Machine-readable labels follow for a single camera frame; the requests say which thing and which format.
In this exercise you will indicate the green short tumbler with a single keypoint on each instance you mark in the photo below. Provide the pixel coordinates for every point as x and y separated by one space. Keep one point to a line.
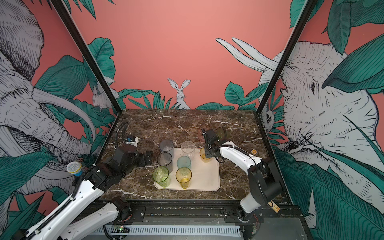
221 132

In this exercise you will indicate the teal frosted tumbler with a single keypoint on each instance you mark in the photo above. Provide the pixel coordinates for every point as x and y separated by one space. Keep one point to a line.
184 162

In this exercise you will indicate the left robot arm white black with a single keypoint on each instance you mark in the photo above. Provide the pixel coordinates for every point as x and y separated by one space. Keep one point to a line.
61 224

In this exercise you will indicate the black right frame post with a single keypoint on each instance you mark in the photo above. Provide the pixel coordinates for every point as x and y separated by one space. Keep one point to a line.
298 29

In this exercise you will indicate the clear pink tall tumbler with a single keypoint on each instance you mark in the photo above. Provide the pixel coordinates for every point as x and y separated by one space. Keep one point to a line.
188 149

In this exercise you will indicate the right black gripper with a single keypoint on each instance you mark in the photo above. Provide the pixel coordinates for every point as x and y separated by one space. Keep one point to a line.
208 154

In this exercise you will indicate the dark smoky transparent tumbler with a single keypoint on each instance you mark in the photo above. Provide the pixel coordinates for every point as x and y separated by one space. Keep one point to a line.
165 160

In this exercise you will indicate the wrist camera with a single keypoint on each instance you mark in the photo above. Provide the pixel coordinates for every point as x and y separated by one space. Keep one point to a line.
132 140
210 136

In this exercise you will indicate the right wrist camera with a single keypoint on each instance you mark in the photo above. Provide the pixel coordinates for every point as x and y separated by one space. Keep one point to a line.
210 136

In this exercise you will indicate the wooden tag on rail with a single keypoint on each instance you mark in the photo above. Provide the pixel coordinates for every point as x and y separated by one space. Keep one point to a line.
274 206

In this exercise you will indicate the yellow tall tumbler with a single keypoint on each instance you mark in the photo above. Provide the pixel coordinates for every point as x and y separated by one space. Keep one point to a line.
184 176

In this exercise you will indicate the pink faceted short tumbler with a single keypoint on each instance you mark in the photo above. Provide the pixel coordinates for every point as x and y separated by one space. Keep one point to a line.
201 136

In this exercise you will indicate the white ribbed vent strip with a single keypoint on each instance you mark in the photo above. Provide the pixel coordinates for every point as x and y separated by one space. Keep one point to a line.
154 230

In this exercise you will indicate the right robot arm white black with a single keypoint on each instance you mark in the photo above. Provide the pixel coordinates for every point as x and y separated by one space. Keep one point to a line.
265 180

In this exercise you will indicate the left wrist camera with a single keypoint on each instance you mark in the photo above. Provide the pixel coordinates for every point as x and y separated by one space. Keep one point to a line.
132 140

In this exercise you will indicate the amber faceted tumbler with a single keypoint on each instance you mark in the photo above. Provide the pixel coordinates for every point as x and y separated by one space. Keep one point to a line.
203 156

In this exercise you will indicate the blue-grey transparent tumbler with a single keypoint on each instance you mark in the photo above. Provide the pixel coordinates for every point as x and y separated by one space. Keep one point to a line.
167 146

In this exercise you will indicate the light green faceted tumbler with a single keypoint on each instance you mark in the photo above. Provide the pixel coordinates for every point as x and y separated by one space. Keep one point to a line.
161 176

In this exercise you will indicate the black left frame post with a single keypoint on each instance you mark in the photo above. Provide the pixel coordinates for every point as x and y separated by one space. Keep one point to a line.
83 47

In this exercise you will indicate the beige plastic tray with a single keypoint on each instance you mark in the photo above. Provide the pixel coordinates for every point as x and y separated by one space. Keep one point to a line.
205 174

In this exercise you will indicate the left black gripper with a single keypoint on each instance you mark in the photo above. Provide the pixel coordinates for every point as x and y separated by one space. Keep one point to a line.
143 162

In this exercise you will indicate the black front frame rail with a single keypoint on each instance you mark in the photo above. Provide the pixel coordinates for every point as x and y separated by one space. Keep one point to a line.
229 210

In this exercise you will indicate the black frame post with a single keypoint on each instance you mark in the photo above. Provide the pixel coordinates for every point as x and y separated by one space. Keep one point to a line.
83 47
298 29

